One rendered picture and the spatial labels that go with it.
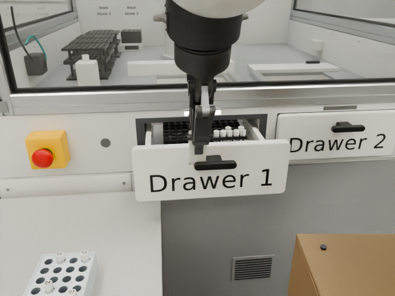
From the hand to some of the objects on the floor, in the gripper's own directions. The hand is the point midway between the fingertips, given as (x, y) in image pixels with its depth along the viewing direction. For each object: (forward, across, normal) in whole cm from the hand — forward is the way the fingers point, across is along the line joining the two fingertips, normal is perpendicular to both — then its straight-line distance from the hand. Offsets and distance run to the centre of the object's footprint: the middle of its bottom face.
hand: (197, 148), depth 58 cm
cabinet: (+110, -29, +8) cm, 114 cm away
